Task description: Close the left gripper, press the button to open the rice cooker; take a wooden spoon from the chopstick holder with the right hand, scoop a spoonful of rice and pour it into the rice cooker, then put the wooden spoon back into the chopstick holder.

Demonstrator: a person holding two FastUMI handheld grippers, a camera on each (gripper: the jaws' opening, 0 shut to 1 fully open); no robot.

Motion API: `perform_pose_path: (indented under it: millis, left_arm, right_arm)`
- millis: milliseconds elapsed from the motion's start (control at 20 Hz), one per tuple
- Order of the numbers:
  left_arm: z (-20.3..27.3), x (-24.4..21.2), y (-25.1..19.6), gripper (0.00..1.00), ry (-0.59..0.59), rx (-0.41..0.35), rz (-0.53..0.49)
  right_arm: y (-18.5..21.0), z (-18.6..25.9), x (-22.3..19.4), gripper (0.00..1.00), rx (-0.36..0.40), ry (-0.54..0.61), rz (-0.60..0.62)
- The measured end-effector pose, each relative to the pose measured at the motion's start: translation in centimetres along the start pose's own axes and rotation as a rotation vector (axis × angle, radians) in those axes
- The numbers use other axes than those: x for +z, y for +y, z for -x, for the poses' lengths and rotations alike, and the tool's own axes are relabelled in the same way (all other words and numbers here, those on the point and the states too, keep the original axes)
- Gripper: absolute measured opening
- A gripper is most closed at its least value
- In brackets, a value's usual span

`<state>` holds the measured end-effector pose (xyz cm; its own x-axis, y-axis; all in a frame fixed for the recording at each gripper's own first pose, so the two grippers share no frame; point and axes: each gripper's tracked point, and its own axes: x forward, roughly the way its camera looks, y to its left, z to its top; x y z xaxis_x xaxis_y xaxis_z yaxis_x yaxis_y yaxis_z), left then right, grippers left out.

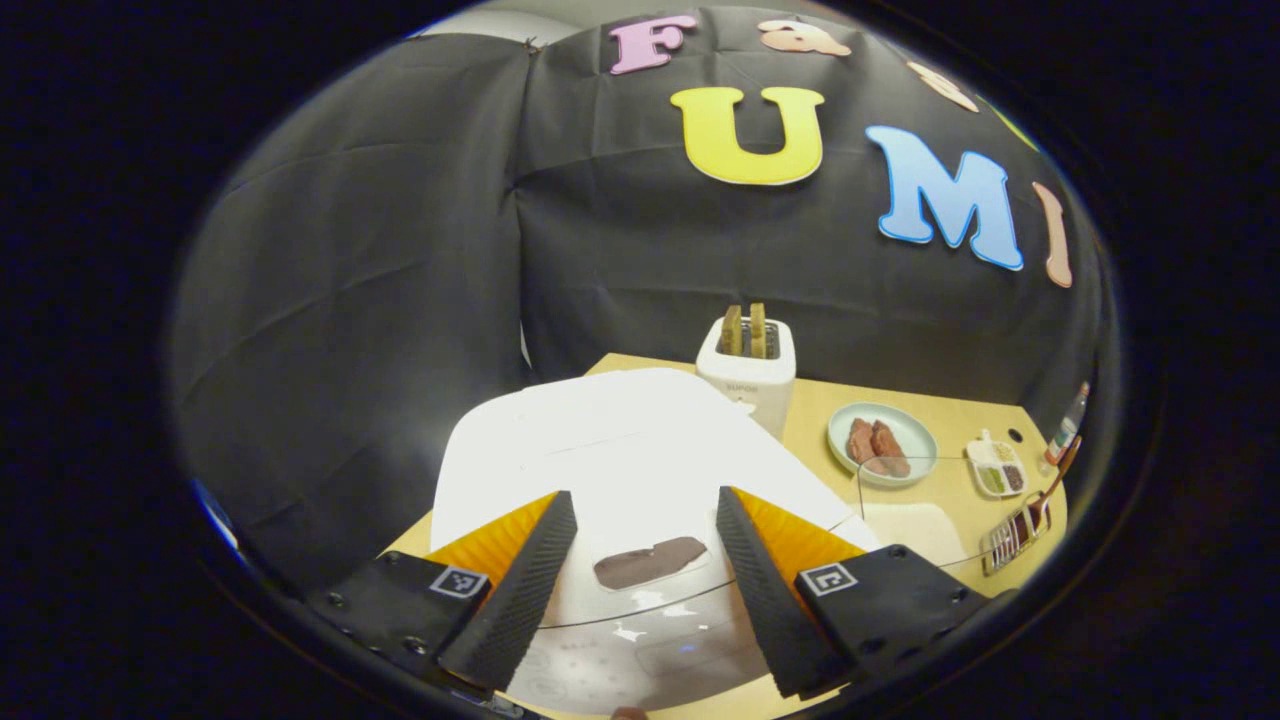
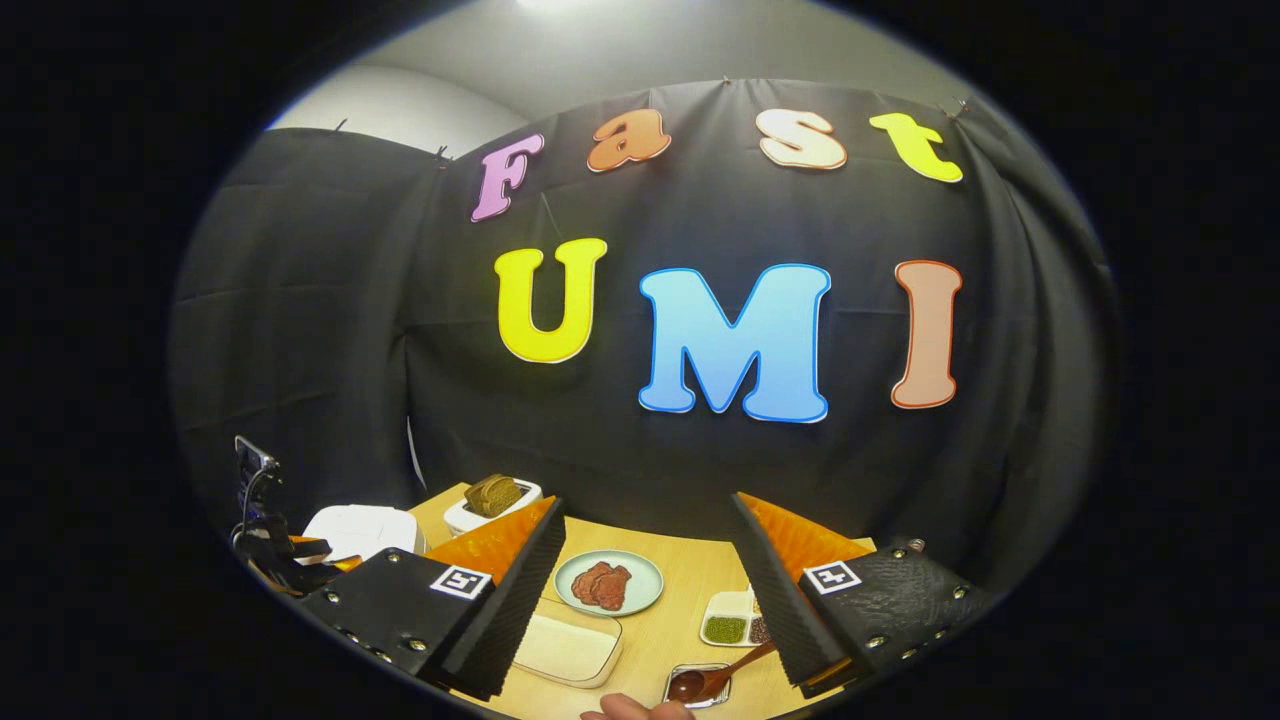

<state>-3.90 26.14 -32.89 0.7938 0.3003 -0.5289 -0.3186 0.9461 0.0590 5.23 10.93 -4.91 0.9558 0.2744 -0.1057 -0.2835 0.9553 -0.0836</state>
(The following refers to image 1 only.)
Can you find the toasted bread slice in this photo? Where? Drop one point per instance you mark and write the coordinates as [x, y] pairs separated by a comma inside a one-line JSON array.
[[758, 332], [731, 332]]

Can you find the white sectioned bean dish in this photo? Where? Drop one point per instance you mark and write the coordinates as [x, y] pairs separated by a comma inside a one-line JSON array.
[[997, 465]]

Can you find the light green plate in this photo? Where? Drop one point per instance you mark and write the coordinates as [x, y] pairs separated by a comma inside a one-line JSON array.
[[925, 445]]

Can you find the glass rice container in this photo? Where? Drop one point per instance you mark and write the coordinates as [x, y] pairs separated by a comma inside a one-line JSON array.
[[960, 480]]

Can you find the brown meat slice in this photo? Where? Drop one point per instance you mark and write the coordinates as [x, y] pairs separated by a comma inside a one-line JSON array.
[[860, 442], [890, 450]]

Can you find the clear plastic bottle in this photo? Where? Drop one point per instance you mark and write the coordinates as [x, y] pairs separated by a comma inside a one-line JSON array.
[[1068, 425]]

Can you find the white toaster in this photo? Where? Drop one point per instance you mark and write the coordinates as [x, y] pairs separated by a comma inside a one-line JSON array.
[[750, 390]]

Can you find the white rice cooker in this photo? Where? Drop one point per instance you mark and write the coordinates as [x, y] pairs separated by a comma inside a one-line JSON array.
[[620, 450]]

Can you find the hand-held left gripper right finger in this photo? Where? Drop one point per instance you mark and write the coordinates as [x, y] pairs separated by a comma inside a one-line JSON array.
[[765, 600]]

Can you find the black backdrop cloth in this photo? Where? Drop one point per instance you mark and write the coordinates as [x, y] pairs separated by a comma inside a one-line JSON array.
[[350, 280]]

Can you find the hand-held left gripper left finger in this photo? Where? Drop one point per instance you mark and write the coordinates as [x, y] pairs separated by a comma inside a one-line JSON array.
[[520, 590]]

